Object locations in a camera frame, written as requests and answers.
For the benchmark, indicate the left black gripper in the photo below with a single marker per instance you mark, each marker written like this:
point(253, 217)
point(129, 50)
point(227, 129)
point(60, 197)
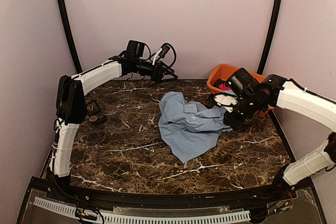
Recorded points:
point(158, 77)

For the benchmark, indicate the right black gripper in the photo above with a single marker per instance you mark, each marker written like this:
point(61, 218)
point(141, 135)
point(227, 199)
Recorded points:
point(237, 123)

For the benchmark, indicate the light blue button shirt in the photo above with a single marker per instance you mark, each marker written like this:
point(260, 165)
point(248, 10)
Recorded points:
point(189, 128)

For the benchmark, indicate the round white brooch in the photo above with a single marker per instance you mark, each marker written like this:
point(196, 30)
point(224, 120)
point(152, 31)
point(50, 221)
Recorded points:
point(93, 118)

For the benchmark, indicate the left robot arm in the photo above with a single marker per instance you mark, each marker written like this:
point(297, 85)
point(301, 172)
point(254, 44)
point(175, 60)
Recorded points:
point(71, 108)

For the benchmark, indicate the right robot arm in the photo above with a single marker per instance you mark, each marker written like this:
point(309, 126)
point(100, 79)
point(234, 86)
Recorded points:
point(277, 91)

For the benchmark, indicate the black brooch box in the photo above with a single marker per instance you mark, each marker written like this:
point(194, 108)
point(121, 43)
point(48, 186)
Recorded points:
point(94, 109)

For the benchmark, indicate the red and white clothes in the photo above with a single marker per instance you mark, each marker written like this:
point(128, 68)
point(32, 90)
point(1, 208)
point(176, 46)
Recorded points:
point(220, 84)

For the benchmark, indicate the orange plastic basin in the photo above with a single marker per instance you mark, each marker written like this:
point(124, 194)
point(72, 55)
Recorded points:
point(223, 72)

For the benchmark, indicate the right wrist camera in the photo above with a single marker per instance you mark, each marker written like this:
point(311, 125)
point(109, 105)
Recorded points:
point(228, 102)

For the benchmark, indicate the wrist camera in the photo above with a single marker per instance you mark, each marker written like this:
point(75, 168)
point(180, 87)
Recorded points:
point(161, 53)
point(228, 102)

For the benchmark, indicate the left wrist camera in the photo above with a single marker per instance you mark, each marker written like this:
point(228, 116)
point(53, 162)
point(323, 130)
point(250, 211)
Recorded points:
point(161, 53)

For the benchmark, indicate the black front rail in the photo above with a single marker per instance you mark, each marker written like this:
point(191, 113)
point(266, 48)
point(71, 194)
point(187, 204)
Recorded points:
point(256, 199)

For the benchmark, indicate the right black frame post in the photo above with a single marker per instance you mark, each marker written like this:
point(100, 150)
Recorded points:
point(269, 36)

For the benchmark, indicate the black frame post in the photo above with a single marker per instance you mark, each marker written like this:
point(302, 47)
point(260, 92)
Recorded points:
point(269, 36)
point(69, 36)

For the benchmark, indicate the left black frame post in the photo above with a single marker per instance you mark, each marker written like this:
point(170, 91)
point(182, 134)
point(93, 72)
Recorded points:
point(69, 36)

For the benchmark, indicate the white slotted cable duct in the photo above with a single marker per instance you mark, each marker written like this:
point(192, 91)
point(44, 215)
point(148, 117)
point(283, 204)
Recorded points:
point(138, 215)

